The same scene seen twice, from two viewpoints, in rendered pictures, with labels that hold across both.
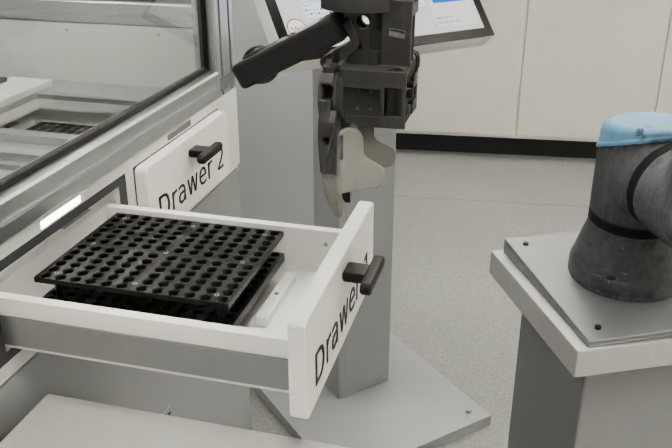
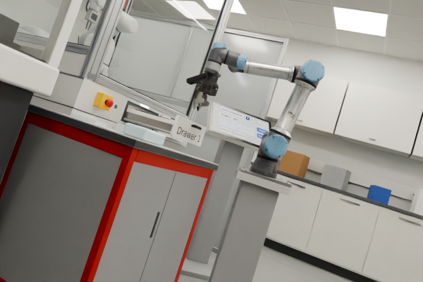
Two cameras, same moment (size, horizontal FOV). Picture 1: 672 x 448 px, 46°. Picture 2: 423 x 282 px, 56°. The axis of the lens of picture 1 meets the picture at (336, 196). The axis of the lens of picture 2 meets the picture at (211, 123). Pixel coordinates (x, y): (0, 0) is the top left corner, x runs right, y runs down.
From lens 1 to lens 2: 147 cm
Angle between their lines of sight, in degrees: 31
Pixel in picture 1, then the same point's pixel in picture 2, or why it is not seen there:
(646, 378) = (257, 194)
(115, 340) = (145, 118)
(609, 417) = (245, 202)
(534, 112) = (315, 243)
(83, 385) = not seen: hidden behind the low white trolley
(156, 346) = (152, 120)
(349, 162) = (199, 97)
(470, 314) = not seen: hidden behind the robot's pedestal
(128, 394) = not seen: hidden behind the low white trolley
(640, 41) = (362, 226)
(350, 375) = (194, 252)
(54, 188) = (145, 101)
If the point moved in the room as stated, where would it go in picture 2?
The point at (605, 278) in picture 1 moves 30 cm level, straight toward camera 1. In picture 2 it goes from (254, 167) to (225, 157)
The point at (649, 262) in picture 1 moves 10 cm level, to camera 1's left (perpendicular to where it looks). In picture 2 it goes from (264, 165) to (247, 159)
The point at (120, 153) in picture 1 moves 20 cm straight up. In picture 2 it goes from (160, 108) to (170, 76)
